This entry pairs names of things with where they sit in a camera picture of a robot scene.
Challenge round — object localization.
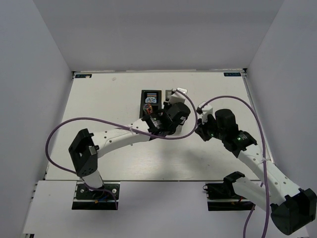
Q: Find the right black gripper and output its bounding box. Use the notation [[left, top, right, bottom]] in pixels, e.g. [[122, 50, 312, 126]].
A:
[[195, 114, 226, 141]]

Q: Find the right blue corner label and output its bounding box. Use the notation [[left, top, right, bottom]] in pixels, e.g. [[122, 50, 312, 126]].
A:
[[223, 72, 241, 77]]

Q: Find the white mesh organizer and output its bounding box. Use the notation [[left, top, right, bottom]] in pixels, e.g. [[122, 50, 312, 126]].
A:
[[163, 88, 187, 106]]

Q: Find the blue glue jar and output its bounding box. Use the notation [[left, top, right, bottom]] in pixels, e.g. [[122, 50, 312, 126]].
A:
[[145, 96, 158, 104]]

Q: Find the black mesh organizer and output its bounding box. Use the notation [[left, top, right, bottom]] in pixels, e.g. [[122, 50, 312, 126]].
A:
[[139, 90, 162, 118]]

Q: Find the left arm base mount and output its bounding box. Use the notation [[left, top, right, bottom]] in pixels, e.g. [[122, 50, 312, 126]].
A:
[[72, 182, 120, 211]]

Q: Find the left blue corner label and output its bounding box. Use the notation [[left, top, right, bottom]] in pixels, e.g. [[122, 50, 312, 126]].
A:
[[75, 74, 92, 78]]

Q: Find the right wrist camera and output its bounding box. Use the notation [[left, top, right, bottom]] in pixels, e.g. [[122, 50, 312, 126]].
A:
[[196, 101, 213, 124]]

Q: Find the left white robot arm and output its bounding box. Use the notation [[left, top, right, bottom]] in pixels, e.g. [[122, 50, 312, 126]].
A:
[[68, 102, 191, 198]]

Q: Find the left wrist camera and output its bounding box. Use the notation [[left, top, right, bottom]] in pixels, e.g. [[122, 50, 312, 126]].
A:
[[167, 88, 188, 105]]

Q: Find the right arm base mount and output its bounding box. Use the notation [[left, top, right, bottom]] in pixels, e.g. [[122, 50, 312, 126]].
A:
[[203, 172, 254, 211]]

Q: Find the blue corner label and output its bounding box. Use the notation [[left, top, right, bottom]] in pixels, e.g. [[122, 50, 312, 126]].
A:
[[75, 74, 92, 78], [223, 72, 241, 77]]

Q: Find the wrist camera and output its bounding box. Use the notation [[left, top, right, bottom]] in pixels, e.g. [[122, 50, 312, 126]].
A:
[[167, 88, 188, 105], [196, 101, 213, 124]]

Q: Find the pink tube with pins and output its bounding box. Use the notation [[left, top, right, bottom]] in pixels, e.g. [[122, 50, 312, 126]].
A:
[[142, 103, 154, 116]]

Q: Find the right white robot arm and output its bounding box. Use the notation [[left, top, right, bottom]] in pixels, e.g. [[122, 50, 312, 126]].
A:
[[195, 107, 317, 235]]

